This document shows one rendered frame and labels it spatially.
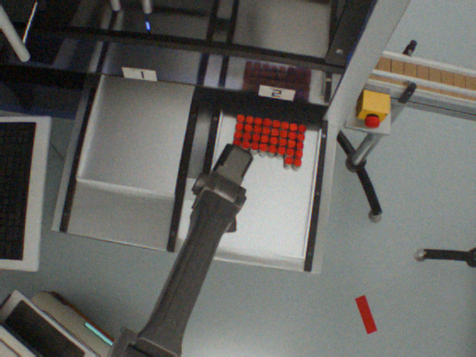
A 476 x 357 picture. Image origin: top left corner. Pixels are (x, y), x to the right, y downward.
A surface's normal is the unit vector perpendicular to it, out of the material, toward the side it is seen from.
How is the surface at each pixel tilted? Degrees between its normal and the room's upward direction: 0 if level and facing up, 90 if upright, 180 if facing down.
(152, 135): 0
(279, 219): 0
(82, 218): 0
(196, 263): 36
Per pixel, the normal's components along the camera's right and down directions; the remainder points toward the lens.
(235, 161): 0.22, -0.18
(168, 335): 0.43, -0.62
